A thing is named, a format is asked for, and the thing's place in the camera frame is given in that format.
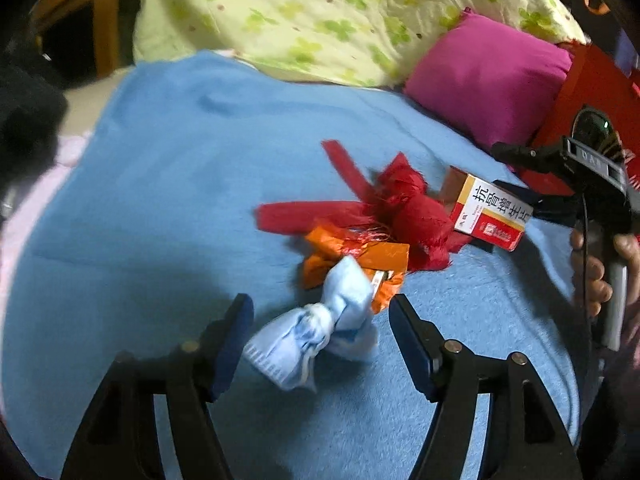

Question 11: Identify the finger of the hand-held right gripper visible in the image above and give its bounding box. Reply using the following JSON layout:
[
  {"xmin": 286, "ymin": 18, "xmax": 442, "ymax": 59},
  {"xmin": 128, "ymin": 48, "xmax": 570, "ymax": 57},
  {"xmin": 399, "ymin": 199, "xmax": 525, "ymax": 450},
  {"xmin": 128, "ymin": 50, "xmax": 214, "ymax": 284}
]
[
  {"xmin": 492, "ymin": 179, "xmax": 578, "ymax": 228},
  {"xmin": 491, "ymin": 141, "xmax": 568, "ymax": 173}
]

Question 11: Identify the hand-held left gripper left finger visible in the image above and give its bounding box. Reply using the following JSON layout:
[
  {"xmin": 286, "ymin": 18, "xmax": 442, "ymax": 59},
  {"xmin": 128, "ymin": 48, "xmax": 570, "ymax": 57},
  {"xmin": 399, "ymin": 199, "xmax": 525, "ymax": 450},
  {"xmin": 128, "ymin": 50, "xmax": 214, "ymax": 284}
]
[{"xmin": 60, "ymin": 292, "xmax": 256, "ymax": 480}]

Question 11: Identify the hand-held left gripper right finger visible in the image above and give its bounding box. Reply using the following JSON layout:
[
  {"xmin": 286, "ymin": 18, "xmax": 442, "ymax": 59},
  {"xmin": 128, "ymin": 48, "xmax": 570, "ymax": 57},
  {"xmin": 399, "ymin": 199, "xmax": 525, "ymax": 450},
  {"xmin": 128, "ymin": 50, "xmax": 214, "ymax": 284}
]
[{"xmin": 387, "ymin": 294, "xmax": 586, "ymax": 480}]

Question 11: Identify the white and red medicine box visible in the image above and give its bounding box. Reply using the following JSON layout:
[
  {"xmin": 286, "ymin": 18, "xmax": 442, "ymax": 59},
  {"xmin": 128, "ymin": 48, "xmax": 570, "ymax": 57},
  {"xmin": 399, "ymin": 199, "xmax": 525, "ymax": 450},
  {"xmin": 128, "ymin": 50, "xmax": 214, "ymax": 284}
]
[{"xmin": 440, "ymin": 165, "xmax": 536, "ymax": 253}]

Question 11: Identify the light blue knotted sock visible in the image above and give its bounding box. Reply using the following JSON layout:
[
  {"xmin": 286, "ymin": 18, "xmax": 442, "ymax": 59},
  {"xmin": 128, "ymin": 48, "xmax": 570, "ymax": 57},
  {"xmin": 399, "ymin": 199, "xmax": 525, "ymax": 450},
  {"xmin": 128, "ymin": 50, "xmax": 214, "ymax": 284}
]
[{"xmin": 242, "ymin": 255, "xmax": 379, "ymax": 393}]

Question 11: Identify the red ribbon cloth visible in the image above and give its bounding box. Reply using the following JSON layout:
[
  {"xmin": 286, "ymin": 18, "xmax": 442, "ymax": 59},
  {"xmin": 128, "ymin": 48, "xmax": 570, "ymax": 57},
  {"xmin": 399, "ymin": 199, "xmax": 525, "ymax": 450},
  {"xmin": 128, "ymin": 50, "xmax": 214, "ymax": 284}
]
[{"xmin": 256, "ymin": 139, "xmax": 473, "ymax": 272}]

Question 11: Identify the orange foil wrapper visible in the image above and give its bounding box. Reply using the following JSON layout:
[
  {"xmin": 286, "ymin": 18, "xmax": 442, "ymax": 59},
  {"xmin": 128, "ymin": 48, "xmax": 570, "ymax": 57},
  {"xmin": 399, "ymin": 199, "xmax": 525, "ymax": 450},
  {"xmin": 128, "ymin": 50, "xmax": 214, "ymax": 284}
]
[{"xmin": 299, "ymin": 225, "xmax": 411, "ymax": 311}]

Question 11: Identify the person's right hand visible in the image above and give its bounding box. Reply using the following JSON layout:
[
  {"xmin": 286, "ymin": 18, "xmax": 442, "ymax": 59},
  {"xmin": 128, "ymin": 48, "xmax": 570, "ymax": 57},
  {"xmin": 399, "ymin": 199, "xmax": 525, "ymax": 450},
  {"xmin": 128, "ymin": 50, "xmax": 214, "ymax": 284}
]
[{"xmin": 570, "ymin": 227, "xmax": 640, "ymax": 318}]

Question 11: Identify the magenta pillow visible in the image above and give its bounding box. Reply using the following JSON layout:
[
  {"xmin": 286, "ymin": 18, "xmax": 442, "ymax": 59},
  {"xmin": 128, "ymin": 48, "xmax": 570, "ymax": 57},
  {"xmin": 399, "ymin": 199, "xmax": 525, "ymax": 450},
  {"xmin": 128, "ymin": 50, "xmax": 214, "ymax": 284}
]
[{"xmin": 402, "ymin": 10, "xmax": 573, "ymax": 151}]

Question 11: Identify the red printed bag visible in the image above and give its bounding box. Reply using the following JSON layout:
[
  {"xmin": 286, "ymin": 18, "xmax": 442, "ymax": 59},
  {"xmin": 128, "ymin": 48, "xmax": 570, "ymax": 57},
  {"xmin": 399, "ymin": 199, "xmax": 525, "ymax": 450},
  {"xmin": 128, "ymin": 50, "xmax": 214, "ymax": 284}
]
[{"xmin": 517, "ymin": 42, "xmax": 640, "ymax": 196}]

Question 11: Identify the blue towel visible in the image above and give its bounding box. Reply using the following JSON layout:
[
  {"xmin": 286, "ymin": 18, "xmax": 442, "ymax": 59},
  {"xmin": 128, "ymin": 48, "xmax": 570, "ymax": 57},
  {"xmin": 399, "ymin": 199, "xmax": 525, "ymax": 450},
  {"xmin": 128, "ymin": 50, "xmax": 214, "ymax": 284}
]
[{"xmin": 0, "ymin": 52, "xmax": 583, "ymax": 480}]

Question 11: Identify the pale pink sheet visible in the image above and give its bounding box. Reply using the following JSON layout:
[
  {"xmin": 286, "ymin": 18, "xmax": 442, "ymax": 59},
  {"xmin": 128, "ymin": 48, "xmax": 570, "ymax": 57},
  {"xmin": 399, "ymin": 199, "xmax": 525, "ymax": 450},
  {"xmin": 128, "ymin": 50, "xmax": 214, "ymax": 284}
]
[{"xmin": 0, "ymin": 132, "xmax": 96, "ymax": 311}]

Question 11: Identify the green floral quilt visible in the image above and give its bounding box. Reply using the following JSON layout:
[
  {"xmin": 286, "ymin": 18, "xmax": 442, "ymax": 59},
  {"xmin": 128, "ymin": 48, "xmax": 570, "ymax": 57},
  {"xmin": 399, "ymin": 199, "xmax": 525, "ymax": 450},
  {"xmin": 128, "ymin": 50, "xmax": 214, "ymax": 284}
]
[{"xmin": 132, "ymin": 0, "xmax": 588, "ymax": 88}]

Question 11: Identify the dark cloth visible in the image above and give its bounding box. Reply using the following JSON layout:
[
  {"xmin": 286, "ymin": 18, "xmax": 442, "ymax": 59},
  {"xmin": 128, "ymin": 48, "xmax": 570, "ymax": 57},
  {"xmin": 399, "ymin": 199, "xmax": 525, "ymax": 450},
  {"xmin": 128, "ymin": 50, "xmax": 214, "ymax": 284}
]
[{"xmin": 0, "ymin": 52, "xmax": 68, "ymax": 196}]

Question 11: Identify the orange wooden furniture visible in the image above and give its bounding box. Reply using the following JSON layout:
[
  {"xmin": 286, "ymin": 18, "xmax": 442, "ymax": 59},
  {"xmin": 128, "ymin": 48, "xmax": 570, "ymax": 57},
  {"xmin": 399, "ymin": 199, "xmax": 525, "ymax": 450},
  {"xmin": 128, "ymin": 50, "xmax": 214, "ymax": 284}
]
[{"xmin": 30, "ymin": 0, "xmax": 146, "ymax": 81}]

